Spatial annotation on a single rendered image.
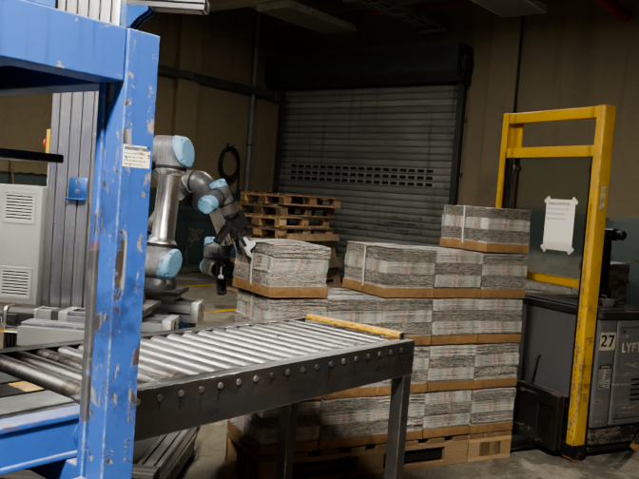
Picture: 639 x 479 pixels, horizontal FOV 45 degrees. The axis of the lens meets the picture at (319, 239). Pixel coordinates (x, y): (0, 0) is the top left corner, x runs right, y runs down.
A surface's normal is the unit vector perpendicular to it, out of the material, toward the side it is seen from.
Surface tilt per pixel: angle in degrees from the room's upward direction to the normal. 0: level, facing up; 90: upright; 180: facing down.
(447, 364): 90
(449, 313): 90
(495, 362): 90
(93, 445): 90
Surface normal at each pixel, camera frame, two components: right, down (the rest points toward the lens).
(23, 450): 0.78, 0.09
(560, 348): -0.87, -0.04
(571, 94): -0.62, 0.00
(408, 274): 0.48, 0.08
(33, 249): -0.05, 0.05
